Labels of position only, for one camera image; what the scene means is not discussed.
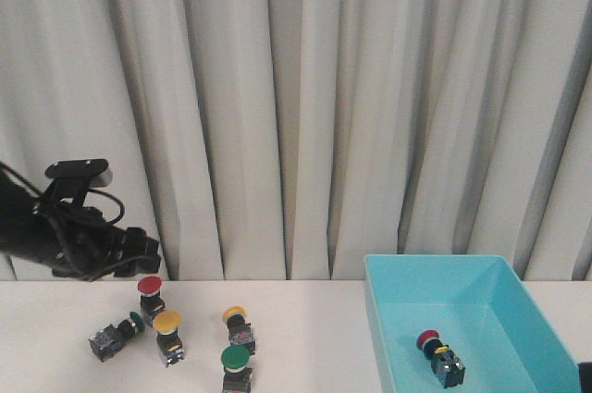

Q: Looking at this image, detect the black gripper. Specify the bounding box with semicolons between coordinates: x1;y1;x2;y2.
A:
45;207;160;281

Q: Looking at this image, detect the yellow push button switch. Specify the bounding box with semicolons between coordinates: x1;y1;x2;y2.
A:
153;310;185;367

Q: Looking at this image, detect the red push button switch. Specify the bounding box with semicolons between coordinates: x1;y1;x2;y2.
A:
416;329;466;388

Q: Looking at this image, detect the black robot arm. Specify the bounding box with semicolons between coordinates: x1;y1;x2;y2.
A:
578;362;592;393
1;159;161;281

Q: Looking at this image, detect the light blue plastic box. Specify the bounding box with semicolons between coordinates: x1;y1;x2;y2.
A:
364;254;582;392

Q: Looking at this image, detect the red push button standing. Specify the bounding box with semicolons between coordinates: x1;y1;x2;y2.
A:
137;276;167;327

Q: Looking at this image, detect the green push button lying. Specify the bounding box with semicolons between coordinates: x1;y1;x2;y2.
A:
88;312;145;362

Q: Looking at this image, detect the yellow push button lying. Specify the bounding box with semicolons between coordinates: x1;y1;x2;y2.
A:
222;305;256;355

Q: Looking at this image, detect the green push button standing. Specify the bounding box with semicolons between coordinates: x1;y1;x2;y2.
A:
220;345;253;393

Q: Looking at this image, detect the white pleated curtain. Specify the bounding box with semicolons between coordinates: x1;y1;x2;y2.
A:
1;0;591;281

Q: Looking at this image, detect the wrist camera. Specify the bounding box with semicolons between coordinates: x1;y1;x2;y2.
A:
44;158;113;189

